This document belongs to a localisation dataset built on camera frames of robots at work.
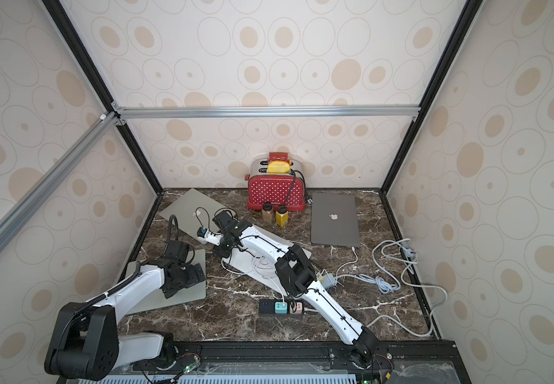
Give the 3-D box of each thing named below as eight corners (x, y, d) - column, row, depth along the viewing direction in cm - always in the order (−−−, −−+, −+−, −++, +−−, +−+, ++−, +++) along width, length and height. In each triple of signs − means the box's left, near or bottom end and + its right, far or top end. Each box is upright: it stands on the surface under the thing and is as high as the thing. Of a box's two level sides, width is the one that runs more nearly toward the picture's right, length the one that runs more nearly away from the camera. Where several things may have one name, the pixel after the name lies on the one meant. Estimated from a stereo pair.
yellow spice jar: (275, 224, 109) (275, 210, 101) (280, 217, 111) (280, 203, 104) (283, 228, 107) (283, 214, 100) (288, 221, 110) (288, 207, 102)
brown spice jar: (263, 224, 109) (262, 211, 102) (264, 214, 113) (262, 202, 105) (273, 224, 109) (272, 211, 102) (273, 214, 113) (272, 201, 105)
